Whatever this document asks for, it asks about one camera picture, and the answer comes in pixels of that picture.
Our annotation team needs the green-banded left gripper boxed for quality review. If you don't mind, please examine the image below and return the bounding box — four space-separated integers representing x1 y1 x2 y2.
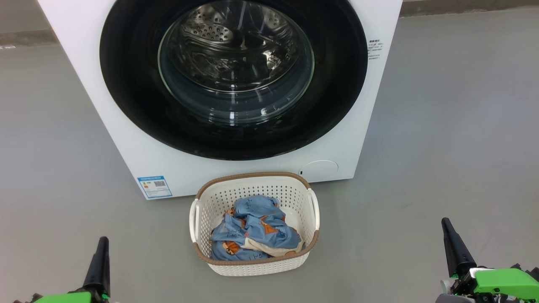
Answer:
13 237 111 303

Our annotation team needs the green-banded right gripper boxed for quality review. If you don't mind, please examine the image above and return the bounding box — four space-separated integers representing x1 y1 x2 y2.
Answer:
436 218 539 303

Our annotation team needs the blue garment with orange patches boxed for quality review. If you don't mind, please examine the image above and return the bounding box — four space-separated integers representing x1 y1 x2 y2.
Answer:
210 195 287 261

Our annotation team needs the black round glass washer door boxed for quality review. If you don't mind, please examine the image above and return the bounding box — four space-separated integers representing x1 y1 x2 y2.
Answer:
99 0 368 161

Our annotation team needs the white front-load washing machine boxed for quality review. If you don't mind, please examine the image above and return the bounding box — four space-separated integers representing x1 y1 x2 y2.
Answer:
37 0 403 200

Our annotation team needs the stainless steel washer drum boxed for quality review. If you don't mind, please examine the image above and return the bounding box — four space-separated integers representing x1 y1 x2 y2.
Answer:
171 0 306 93

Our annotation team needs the blue energy label sticker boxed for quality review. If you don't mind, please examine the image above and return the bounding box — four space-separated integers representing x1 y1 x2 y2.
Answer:
137 175 173 199

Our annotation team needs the round white filter cover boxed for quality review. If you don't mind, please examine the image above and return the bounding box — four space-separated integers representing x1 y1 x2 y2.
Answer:
299 160 339 182

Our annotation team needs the cream basket with brown rim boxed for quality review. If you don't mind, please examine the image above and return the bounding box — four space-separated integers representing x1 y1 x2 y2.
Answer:
189 172 320 277

